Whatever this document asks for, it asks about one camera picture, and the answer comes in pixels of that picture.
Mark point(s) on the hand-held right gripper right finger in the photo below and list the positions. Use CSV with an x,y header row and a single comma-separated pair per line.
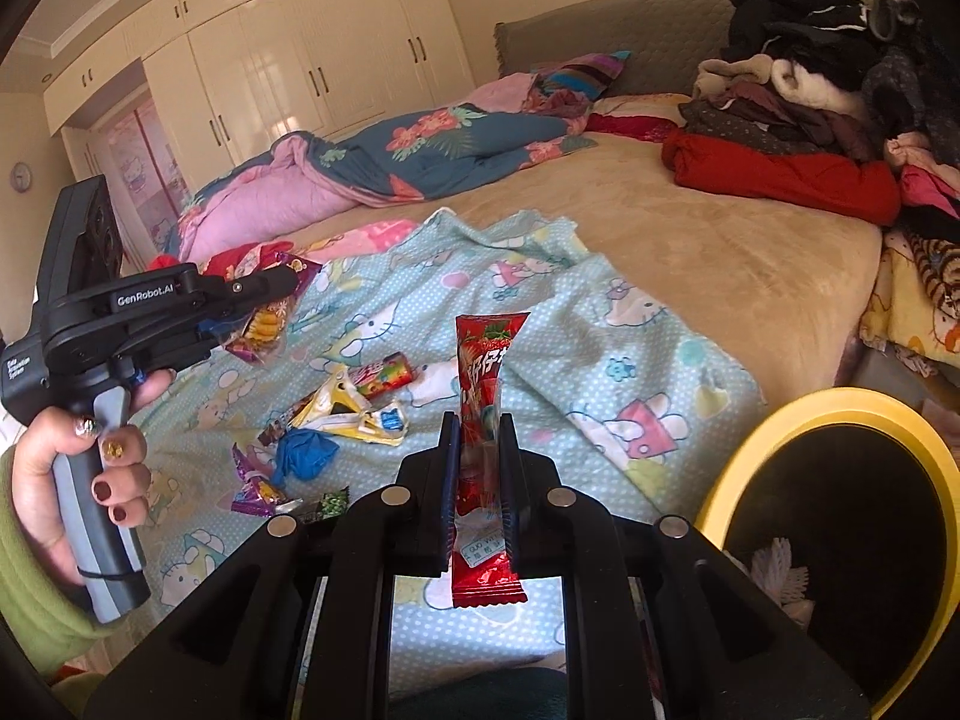
x,y
508,495

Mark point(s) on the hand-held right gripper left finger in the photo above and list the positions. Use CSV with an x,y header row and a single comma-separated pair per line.
x,y
448,487

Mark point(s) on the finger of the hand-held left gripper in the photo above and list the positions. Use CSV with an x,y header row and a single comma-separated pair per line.
x,y
247,289
225,328

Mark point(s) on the purple snack packet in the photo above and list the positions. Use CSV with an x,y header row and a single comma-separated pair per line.
x,y
262,330

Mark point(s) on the red snack wrapper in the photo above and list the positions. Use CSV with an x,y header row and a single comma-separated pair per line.
x,y
480,367

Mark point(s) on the red candy tube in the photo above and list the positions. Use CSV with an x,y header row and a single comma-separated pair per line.
x,y
390,373

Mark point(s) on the blue rubber glove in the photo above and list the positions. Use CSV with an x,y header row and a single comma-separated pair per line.
x,y
304,456

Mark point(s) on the yellow rimmed trash bin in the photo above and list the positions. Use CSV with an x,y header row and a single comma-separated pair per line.
x,y
750,450

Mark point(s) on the person's left forearm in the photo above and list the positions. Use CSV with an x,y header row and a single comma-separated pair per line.
x,y
37,615

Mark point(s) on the person's left hand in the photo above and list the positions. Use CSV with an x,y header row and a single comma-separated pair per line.
x,y
34,480

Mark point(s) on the red cartoon blanket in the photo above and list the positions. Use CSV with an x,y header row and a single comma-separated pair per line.
x,y
240,262

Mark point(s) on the brown snack wrapper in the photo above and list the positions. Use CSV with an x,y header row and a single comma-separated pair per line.
x,y
285,424

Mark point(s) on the black green wrapper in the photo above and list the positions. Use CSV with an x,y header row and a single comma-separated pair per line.
x,y
330,504

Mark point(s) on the pink cartoon blanket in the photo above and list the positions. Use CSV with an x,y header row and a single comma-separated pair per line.
x,y
360,236

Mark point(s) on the purple candy wrapper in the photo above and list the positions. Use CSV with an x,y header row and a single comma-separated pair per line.
x,y
259,499
247,459

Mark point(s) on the yellow white toy packaging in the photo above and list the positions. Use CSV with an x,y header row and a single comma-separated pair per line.
x,y
337,409

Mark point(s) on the light blue cartoon sheet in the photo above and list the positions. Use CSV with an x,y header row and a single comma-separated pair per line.
x,y
600,360

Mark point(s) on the pink cartoon door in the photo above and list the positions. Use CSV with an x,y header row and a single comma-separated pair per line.
x,y
142,157

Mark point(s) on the blue floral quilt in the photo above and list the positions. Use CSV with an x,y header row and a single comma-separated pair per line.
x,y
450,142

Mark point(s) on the cream wardrobe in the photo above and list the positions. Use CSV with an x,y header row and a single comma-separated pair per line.
x,y
337,37

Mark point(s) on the white glove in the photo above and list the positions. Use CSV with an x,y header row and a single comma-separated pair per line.
x,y
776,574

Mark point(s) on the beige bed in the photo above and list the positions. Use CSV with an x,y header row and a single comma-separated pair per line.
x,y
712,262

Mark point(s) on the red patterned pillow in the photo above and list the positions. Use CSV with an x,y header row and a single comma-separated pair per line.
x,y
630,124

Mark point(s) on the striped pillow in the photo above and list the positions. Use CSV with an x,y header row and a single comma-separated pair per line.
x,y
585,75

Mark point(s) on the red garment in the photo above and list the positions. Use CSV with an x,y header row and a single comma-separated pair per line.
x,y
787,180

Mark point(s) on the yellow cartoon blanket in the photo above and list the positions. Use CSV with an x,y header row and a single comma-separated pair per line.
x,y
900,315

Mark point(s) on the grey headboard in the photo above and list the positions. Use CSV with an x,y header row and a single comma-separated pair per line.
x,y
645,37

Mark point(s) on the pile of clothes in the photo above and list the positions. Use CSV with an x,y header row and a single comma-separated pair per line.
x,y
810,15

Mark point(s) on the round wall clock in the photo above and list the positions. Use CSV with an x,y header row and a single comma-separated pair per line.
x,y
21,176

